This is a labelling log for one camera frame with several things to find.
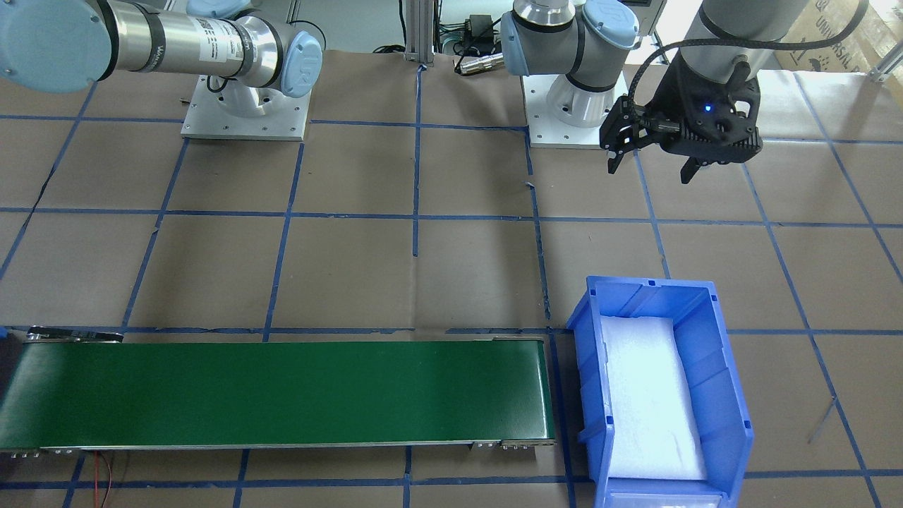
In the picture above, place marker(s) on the aluminium frame post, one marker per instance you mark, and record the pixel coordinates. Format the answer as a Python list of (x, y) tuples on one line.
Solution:
[(420, 31)]

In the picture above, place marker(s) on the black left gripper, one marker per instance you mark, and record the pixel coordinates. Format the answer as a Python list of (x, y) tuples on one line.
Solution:
[(671, 103)]

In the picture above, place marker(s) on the blue plastic bin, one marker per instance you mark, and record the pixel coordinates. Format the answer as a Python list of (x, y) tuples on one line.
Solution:
[(717, 399)]

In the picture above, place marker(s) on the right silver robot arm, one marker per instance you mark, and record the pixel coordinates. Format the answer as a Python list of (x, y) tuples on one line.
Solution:
[(254, 65)]

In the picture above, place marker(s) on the green conveyor belt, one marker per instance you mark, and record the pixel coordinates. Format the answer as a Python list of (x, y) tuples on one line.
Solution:
[(145, 396)]

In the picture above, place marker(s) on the white foam pad bin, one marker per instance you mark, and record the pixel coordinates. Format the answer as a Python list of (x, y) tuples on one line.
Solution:
[(656, 435)]

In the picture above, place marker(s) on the black power adapter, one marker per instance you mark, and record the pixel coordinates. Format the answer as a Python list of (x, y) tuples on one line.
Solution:
[(479, 32)]

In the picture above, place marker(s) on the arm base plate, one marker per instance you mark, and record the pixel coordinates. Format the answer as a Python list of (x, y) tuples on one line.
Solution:
[(243, 113), (561, 115)]

